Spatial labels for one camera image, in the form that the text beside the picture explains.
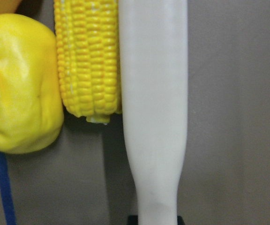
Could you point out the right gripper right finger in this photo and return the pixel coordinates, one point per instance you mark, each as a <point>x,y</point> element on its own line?
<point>180,220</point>

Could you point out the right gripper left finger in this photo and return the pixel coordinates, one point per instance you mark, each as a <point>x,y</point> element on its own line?
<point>132,220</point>

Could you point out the yellow toy potato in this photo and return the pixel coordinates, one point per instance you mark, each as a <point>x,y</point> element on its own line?
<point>31,113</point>

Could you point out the tan toy ginger root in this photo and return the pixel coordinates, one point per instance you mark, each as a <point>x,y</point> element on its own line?
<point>9,6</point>

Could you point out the beige hand brush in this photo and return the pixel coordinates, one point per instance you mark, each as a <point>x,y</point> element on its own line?
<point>154,82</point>

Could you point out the yellow toy corn cob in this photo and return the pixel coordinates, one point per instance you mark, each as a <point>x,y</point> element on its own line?
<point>88,57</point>

